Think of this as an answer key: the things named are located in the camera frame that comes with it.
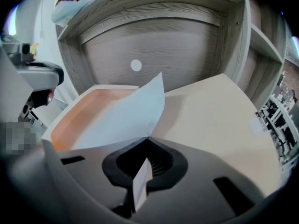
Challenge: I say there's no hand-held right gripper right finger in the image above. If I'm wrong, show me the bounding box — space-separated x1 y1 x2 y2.
134 136 266 224

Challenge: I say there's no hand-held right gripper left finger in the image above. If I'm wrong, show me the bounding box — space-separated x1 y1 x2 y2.
9 136 150 224

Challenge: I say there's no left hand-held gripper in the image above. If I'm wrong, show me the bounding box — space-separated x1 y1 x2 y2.
0 34 65 126

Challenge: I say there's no white A4 paper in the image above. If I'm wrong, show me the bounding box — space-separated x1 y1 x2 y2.
71 71 165 213

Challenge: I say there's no plastic bag of tissue packs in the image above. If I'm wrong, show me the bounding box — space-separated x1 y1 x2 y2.
51 0 96 28

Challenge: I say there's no grey wooden desk with shelves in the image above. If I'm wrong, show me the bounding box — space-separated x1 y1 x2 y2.
55 0 288 107

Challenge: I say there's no white round cable hole cap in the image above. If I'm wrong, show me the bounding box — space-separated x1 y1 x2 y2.
130 59 142 71

